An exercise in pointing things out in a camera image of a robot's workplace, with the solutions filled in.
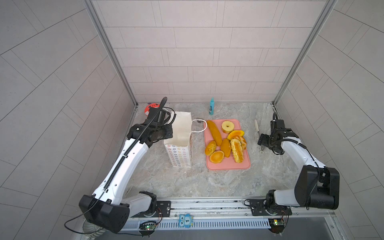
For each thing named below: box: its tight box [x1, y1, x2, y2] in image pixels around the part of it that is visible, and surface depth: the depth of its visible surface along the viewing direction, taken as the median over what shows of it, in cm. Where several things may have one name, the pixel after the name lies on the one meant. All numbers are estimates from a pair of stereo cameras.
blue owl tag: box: [178, 213, 194, 229], surface depth 68 cm
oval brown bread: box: [221, 138, 231, 158], surface depth 89 cm
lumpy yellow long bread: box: [230, 138, 244, 163], surface depth 87 cm
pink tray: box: [204, 119, 251, 171], surface depth 88 cm
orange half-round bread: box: [227, 130, 245, 140], surface depth 98 cm
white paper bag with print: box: [163, 111, 208, 168], surface depth 73 cm
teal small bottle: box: [209, 97, 215, 116], surface depth 107 cm
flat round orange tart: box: [209, 150, 225, 164], surface depth 86 cm
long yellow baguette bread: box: [207, 120, 223, 147], surface depth 96 cm
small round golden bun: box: [205, 140, 217, 156], surface depth 90 cm
